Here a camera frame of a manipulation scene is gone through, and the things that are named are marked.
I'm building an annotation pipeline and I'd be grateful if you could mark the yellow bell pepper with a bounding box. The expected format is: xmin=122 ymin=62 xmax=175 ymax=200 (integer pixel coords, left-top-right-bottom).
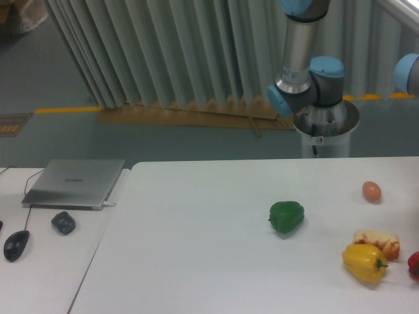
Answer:
xmin=341 ymin=244 xmax=388 ymax=283

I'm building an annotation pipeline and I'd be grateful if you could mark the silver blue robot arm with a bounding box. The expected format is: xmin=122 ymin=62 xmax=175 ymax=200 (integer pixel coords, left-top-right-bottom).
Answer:
xmin=267 ymin=1 xmax=418 ymax=116

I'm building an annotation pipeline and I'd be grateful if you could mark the green bell pepper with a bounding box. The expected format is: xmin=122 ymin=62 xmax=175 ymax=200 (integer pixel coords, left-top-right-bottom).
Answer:
xmin=268 ymin=201 xmax=305 ymax=234

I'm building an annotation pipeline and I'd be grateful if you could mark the red bell pepper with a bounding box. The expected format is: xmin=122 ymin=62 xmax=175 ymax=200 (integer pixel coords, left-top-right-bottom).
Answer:
xmin=407 ymin=251 xmax=419 ymax=281

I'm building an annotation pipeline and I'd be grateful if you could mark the brown cardboard sheet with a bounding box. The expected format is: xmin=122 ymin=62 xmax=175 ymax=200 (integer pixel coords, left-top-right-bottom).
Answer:
xmin=96 ymin=96 xmax=295 ymax=137

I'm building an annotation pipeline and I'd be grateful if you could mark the white usb plug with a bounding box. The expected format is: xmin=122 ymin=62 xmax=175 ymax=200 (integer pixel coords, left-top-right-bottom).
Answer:
xmin=103 ymin=202 xmax=117 ymax=207

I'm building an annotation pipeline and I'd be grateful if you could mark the pale green curtain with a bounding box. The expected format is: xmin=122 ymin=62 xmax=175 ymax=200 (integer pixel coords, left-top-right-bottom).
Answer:
xmin=44 ymin=1 xmax=418 ymax=109

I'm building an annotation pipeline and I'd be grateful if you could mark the silver laptop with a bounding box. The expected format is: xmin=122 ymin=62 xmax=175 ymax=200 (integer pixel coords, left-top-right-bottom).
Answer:
xmin=22 ymin=159 xmax=125 ymax=210

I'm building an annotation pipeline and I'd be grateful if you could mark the small black controller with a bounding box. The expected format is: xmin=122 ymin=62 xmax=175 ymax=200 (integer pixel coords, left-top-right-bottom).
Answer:
xmin=51 ymin=211 xmax=76 ymax=236

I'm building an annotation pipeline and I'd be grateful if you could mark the brown egg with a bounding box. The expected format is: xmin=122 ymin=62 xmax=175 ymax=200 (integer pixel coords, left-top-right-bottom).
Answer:
xmin=362 ymin=181 xmax=382 ymax=202

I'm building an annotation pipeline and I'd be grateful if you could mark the toasted bread loaf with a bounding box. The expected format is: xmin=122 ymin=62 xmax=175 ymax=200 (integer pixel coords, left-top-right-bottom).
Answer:
xmin=352 ymin=230 xmax=400 ymax=261

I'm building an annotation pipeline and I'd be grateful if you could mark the black computer mouse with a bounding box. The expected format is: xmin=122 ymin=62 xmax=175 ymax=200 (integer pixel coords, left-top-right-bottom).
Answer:
xmin=3 ymin=230 xmax=30 ymax=262

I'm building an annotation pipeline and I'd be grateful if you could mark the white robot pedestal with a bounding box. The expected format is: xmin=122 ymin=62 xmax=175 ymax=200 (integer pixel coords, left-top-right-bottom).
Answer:
xmin=293 ymin=100 xmax=360 ymax=158

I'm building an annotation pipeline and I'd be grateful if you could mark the black mouse cable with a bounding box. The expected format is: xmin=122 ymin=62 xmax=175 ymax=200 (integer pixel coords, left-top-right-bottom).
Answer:
xmin=0 ymin=166 xmax=46 ymax=232

